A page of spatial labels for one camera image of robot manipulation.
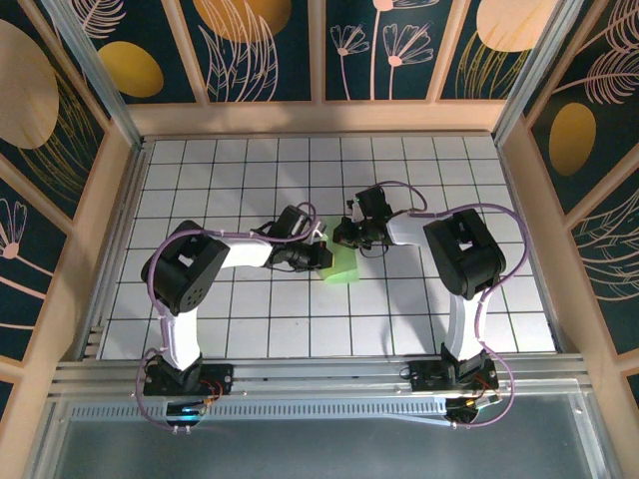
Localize light green paper sheet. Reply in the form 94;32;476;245
319;217;360;286

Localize white black-grid table mat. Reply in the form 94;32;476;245
98;135;559;361

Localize grey translucent front panel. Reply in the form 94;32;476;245
29;393;610;479

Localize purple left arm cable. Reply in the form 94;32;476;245
132;201;325;433

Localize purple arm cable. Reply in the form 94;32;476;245
132;201;325;433
371;180;531;430

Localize aluminium front rail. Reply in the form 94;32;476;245
49;352;595;400

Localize aluminium rail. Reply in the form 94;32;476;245
49;352;595;400
74;142;151;361
496;139;570;353

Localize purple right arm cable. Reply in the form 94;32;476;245
371;180;531;430

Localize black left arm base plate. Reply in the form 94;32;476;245
143;362;235;398

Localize slotted grey cable duct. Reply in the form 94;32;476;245
69;397;450;421

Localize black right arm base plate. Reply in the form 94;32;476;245
407;359;500;393

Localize aluminium right side rail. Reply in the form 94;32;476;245
496;139;570;353

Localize aluminium left side rail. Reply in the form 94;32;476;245
74;142;151;361

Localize aluminium right corner post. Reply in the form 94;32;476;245
491;0;590;146

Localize aluminium corner post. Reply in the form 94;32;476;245
491;0;590;146
39;0;147;149

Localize aluminium left corner post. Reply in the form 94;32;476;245
39;0;147;149

